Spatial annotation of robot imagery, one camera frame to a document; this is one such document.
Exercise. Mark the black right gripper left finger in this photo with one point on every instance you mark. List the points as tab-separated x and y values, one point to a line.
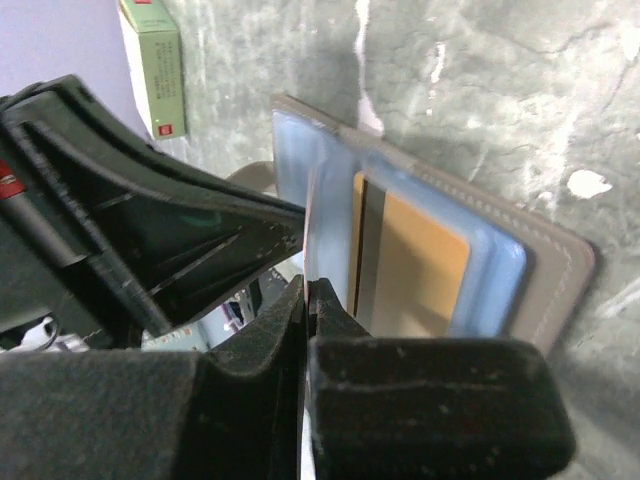
234	412

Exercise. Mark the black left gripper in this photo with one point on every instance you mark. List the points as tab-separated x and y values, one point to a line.
110	238

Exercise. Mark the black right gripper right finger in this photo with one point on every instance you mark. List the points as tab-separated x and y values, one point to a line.
419	408

